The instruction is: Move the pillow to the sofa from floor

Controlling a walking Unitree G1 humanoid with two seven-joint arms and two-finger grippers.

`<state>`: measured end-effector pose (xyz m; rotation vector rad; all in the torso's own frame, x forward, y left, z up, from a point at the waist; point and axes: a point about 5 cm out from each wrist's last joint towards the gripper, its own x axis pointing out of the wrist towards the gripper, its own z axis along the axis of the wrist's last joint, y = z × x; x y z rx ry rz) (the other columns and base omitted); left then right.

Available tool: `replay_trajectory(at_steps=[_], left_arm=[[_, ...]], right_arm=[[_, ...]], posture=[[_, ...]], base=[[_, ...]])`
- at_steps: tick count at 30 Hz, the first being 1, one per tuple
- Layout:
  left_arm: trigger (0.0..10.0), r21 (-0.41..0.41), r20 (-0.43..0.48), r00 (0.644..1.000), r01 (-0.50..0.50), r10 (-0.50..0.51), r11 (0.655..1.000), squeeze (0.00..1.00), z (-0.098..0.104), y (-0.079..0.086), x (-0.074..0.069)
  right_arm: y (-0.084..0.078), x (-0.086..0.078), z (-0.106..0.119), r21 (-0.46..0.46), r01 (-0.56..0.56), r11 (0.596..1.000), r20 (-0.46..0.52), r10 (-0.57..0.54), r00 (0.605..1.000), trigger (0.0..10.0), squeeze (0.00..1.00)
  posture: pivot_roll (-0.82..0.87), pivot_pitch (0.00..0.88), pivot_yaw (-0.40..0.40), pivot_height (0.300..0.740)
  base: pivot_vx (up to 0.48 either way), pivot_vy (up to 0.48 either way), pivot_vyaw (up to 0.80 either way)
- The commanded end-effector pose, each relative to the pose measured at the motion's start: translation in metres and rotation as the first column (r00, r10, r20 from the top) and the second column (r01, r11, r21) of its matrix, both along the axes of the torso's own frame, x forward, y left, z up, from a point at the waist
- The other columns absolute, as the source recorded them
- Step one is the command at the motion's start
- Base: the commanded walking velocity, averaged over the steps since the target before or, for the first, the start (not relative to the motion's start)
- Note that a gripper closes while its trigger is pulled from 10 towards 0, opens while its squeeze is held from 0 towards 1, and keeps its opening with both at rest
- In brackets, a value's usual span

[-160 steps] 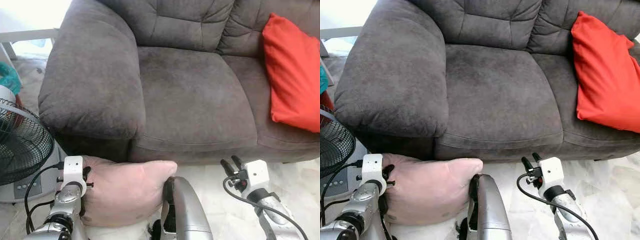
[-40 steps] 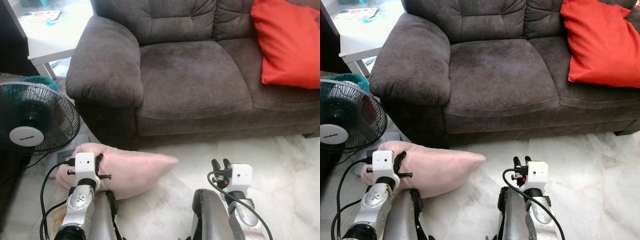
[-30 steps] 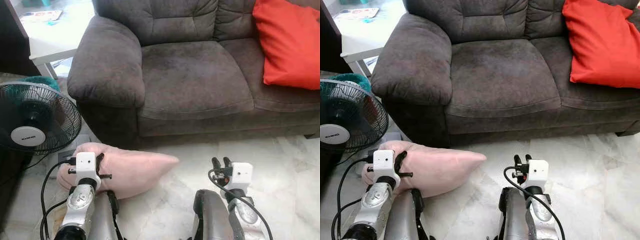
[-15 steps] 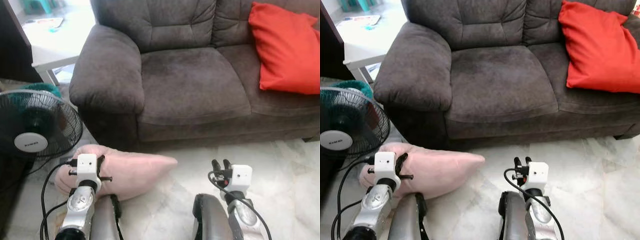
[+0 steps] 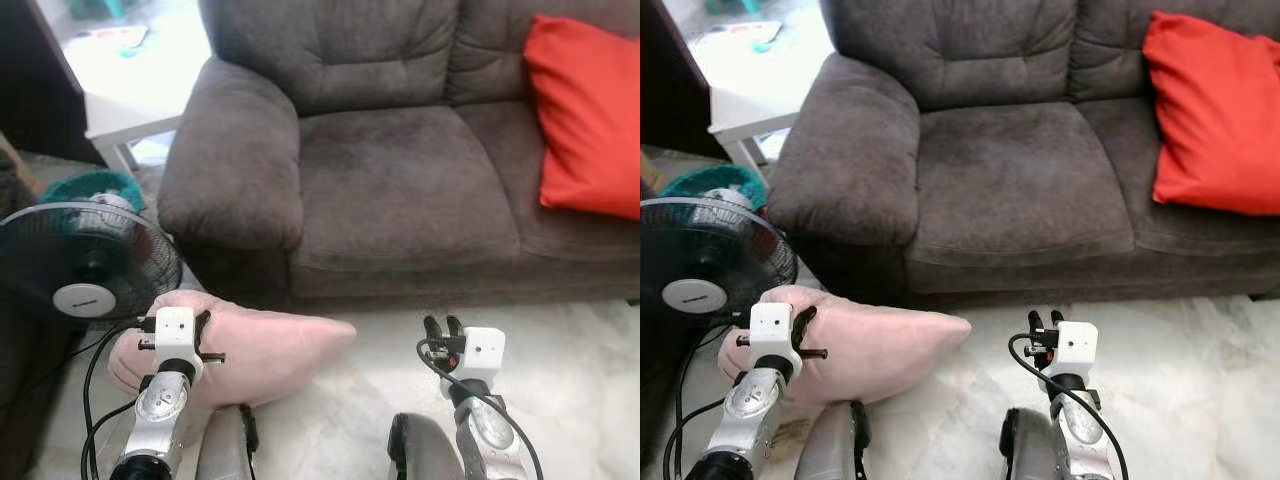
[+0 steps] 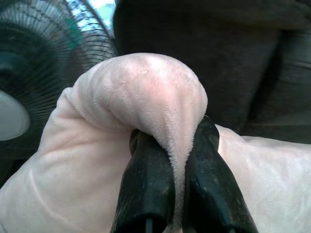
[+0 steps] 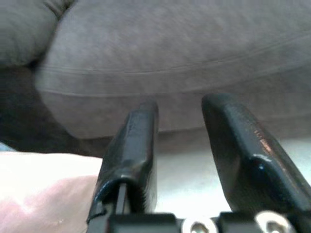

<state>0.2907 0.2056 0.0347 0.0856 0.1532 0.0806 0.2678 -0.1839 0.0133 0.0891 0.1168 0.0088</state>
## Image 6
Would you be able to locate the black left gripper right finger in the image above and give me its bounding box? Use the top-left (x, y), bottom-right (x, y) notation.
top-left (181, 116), bottom-right (259, 233)

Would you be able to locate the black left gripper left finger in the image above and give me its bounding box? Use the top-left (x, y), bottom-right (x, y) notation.
top-left (113, 129), bottom-right (176, 233)

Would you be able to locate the pink cat face pillow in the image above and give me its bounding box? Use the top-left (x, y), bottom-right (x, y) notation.
top-left (0, 51), bottom-right (311, 233)

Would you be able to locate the large grey fabric sofa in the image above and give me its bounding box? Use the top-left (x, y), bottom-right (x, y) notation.
top-left (112, 0), bottom-right (311, 138)

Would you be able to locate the grey fan with black grille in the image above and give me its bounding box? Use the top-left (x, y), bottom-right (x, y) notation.
top-left (0, 0), bottom-right (118, 188)

